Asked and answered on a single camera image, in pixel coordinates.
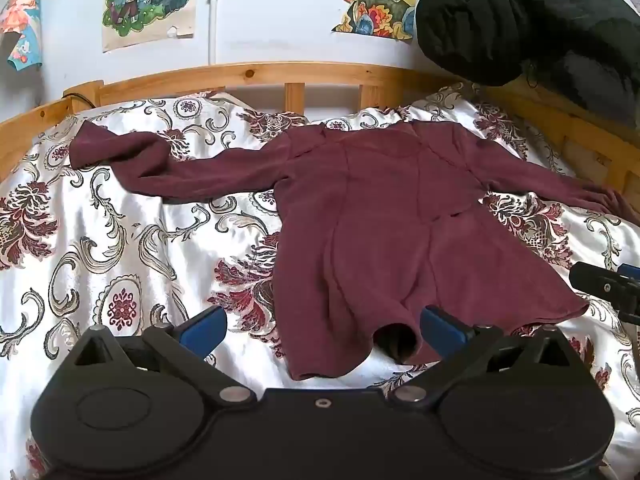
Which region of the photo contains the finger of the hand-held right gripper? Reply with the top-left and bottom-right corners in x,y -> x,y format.
569,261 -> 640,328

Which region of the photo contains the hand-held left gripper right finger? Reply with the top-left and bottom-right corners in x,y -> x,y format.
387,305 -> 582,407

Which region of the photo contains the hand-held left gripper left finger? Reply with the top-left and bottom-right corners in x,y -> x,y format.
64,305 -> 259,407

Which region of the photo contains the maroon long-sleeved top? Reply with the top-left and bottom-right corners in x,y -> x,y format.
68,119 -> 622,382

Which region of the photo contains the white floral bedspread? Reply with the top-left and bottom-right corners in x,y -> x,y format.
0,82 -> 640,480

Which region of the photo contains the black puffy jacket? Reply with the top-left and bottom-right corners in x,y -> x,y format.
415,0 -> 640,126

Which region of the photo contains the black cable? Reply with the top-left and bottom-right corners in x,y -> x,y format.
62,90 -> 97,109

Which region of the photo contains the wooden bed frame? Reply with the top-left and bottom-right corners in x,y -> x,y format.
0,61 -> 640,206

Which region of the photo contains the white wall pipe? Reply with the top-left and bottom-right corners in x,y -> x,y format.
207,0 -> 222,67

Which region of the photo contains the cartoon girl green wall poster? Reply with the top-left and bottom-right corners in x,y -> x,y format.
101,0 -> 199,53

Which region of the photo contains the orange-haired cartoon wall poster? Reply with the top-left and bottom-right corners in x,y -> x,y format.
0,0 -> 43,71

